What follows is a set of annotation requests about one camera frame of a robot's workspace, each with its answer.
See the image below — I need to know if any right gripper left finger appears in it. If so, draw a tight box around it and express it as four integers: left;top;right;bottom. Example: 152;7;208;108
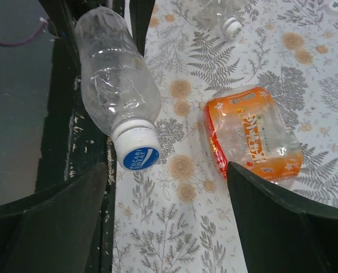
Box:
0;163;107;272

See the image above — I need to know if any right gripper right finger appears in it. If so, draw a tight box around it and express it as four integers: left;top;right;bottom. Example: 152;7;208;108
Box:
227;162;338;272

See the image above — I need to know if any orange label tea bottle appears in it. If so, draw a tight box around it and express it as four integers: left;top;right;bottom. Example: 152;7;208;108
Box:
203;85;303;189

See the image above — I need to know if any clear Pocari Sweat bottle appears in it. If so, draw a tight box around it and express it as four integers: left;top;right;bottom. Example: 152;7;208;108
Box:
74;6;162;171

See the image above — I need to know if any clear bottle blue cap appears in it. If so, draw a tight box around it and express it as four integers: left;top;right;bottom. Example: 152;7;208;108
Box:
192;0;246;40

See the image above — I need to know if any white green bottle cap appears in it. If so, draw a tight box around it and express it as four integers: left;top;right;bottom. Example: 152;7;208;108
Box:
327;0;338;15

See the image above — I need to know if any floral table mat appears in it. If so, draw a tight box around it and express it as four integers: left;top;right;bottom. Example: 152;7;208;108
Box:
112;1;338;272

